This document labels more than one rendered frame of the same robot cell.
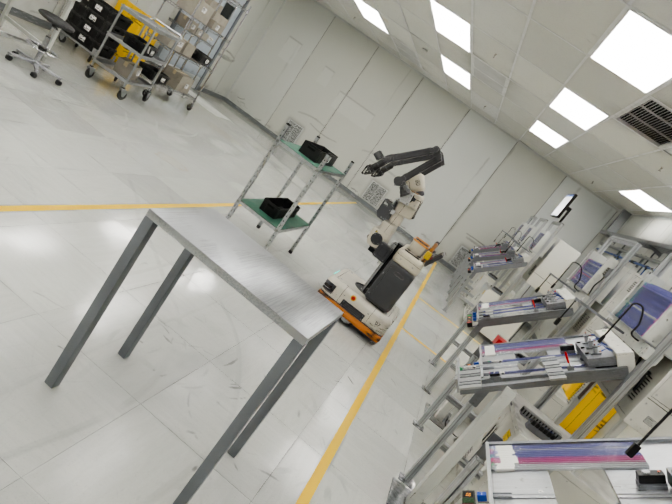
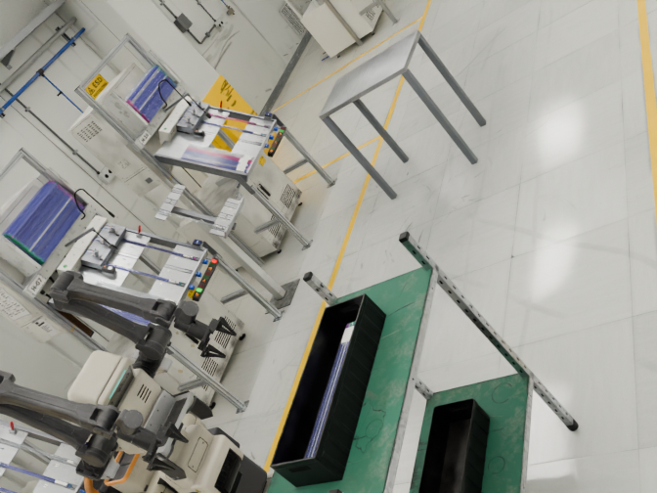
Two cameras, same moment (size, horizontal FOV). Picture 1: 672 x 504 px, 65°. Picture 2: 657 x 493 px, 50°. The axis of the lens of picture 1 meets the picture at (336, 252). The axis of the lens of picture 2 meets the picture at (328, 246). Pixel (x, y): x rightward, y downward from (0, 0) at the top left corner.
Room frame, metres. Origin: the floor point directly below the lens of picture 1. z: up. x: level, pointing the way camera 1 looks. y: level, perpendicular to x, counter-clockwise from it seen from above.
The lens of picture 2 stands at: (6.00, 1.82, 2.15)
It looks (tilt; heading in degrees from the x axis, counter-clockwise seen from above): 25 degrees down; 213
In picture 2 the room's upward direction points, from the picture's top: 44 degrees counter-clockwise
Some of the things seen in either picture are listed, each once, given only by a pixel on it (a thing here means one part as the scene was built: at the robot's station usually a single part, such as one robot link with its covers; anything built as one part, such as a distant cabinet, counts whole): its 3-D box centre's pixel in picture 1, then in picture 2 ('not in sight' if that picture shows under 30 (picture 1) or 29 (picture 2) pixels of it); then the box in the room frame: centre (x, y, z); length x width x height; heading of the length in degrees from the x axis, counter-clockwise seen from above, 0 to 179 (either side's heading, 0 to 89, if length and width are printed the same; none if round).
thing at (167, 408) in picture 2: (389, 207); (174, 430); (4.58, -0.15, 0.99); 0.28 x 0.16 x 0.22; 171
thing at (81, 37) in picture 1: (94, 30); not in sight; (7.05, 4.39, 0.38); 0.65 x 0.46 x 0.75; 85
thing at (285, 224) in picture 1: (289, 195); (425, 462); (4.69, 0.64, 0.55); 0.91 x 0.46 x 1.10; 172
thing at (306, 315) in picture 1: (198, 346); (404, 118); (1.85, 0.22, 0.40); 0.70 x 0.45 x 0.80; 80
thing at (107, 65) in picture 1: (136, 55); not in sight; (6.54, 3.46, 0.50); 0.90 x 0.54 x 1.00; 6
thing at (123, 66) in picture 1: (128, 68); not in sight; (6.53, 3.46, 0.30); 0.30 x 0.23 x 0.18; 10
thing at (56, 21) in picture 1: (46, 45); not in sight; (5.01, 3.47, 0.28); 0.54 x 0.52 x 0.57; 105
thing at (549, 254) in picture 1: (520, 280); not in sight; (7.62, -2.37, 0.95); 1.36 x 0.82 x 1.90; 82
